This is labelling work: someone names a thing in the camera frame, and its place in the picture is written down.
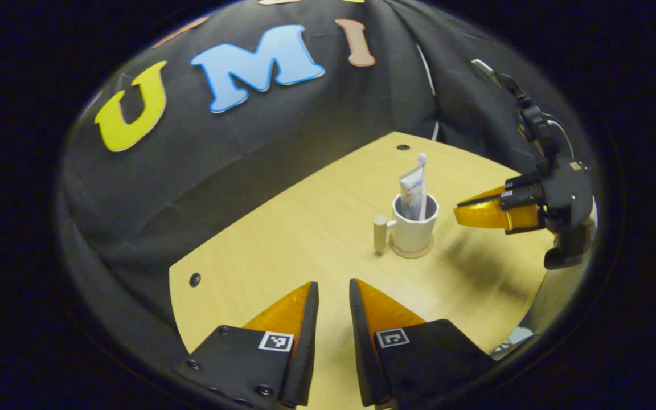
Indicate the wooden desktop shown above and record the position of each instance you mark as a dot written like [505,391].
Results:
[305,239]

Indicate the white cup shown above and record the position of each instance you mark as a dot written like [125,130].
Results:
[413,233]

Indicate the round wooden coaster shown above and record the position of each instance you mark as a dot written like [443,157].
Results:
[413,255]

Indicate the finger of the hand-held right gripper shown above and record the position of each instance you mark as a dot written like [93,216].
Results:
[493,216]
[524,188]

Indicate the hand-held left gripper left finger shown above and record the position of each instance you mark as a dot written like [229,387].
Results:
[305,347]

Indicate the pink toothbrush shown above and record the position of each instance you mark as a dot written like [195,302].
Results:
[421,159]

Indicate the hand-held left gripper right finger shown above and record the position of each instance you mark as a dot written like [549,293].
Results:
[362,347]

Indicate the white toothpaste tube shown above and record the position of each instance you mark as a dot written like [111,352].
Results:
[410,191]

